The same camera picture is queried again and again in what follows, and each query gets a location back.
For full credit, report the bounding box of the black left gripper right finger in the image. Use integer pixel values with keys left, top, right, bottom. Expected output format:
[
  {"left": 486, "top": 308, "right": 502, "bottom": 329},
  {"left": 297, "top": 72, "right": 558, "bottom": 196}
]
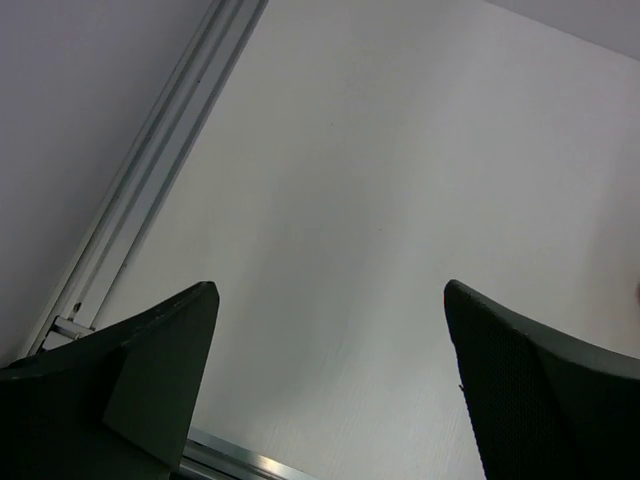
[{"left": 444, "top": 280, "right": 639, "bottom": 479}]

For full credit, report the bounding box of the aluminium front rail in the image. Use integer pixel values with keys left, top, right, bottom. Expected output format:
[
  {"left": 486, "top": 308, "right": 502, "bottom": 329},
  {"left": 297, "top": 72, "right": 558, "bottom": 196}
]
[{"left": 171, "top": 428, "right": 313, "bottom": 480}]

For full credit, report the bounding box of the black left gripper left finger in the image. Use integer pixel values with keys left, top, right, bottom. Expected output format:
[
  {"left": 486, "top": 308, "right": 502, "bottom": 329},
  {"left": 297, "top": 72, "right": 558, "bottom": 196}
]
[{"left": 1, "top": 282, "right": 219, "bottom": 479}]

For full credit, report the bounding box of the aluminium frame rail left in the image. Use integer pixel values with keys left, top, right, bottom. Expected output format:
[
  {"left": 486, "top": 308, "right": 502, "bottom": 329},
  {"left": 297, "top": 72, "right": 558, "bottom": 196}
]
[{"left": 20, "top": 1, "right": 266, "bottom": 357}]

